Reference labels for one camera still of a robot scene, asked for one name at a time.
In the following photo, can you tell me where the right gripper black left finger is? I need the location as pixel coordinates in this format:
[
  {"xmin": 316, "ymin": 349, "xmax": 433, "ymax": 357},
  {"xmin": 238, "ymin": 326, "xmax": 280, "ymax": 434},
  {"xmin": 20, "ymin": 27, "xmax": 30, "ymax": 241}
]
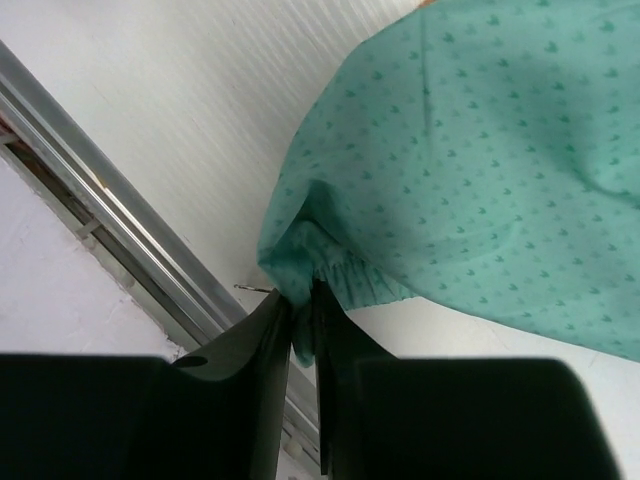
[{"xmin": 1, "ymin": 293, "xmax": 291, "ymax": 479}]

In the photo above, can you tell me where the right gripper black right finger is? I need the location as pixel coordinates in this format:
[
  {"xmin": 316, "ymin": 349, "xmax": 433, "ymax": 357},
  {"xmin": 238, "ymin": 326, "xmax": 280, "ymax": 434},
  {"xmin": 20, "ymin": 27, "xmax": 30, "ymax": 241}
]
[{"xmin": 311, "ymin": 282, "xmax": 620, "ymax": 479}]

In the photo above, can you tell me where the aluminium table front rail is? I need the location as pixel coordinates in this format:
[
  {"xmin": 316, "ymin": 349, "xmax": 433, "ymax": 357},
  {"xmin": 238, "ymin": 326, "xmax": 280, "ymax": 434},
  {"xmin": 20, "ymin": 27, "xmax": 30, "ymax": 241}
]
[{"xmin": 1, "ymin": 48, "xmax": 320, "ymax": 472}]

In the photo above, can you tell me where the orange and teal jacket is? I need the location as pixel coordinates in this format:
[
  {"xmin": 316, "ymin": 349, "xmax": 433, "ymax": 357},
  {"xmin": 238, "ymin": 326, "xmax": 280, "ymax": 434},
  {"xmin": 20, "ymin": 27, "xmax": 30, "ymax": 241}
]
[{"xmin": 257, "ymin": 1, "xmax": 639, "ymax": 360}]

